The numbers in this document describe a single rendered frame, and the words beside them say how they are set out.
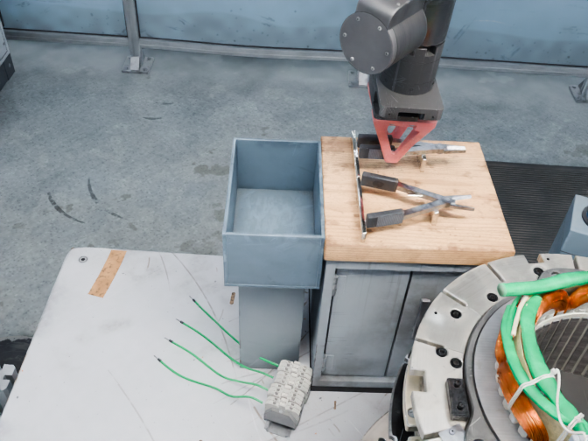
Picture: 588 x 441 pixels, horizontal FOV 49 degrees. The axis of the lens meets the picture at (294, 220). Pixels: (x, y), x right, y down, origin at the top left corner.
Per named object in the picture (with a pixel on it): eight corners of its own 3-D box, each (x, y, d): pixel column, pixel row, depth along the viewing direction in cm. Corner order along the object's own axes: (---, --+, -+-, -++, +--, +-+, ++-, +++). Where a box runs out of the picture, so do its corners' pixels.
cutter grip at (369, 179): (360, 185, 72) (361, 174, 71) (361, 181, 73) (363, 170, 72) (395, 192, 72) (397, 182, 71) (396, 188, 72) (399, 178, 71)
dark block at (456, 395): (461, 383, 53) (465, 374, 52) (467, 422, 50) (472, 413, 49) (444, 382, 53) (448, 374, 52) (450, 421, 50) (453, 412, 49)
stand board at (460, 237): (324, 261, 69) (325, 245, 67) (318, 150, 83) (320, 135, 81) (509, 267, 70) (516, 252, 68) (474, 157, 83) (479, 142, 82)
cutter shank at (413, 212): (402, 220, 68) (404, 215, 68) (398, 215, 69) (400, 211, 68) (450, 205, 70) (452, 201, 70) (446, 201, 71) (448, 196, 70)
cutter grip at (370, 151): (358, 158, 74) (360, 148, 73) (358, 154, 75) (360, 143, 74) (393, 160, 75) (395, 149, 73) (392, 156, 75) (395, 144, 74)
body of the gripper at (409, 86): (377, 121, 66) (390, 57, 61) (368, 66, 73) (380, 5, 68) (440, 125, 67) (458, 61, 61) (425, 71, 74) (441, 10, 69)
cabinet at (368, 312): (310, 392, 87) (325, 260, 69) (308, 285, 101) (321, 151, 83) (454, 395, 88) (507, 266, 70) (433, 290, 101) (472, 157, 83)
